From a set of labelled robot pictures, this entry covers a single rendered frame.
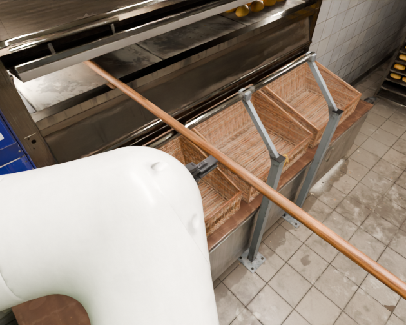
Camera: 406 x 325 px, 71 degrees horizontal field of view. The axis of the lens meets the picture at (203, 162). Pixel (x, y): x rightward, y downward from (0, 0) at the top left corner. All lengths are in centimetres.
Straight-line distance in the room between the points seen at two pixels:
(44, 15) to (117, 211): 88
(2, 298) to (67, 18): 90
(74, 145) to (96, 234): 106
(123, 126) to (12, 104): 44
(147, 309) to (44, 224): 10
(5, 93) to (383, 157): 276
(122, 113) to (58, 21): 46
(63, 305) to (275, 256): 129
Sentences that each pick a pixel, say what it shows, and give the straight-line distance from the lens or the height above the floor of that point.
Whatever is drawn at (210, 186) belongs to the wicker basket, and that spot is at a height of 60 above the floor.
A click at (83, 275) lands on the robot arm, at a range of 25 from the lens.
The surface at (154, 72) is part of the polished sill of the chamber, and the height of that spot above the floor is 118.
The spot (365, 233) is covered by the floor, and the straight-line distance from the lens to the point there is 238.
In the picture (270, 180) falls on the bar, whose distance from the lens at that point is 133.
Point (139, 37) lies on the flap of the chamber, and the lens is 105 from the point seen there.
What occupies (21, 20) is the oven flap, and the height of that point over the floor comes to 150.
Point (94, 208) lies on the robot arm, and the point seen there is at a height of 163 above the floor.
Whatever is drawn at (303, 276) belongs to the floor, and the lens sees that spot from 205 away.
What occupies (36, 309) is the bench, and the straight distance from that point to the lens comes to 145.
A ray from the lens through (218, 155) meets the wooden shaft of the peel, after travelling 86.
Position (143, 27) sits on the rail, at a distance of 105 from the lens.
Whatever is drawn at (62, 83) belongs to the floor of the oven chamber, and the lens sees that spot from 135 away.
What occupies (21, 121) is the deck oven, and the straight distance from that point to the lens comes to 116.
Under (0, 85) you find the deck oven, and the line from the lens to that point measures 109.
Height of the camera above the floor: 181
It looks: 47 degrees down
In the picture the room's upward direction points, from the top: straight up
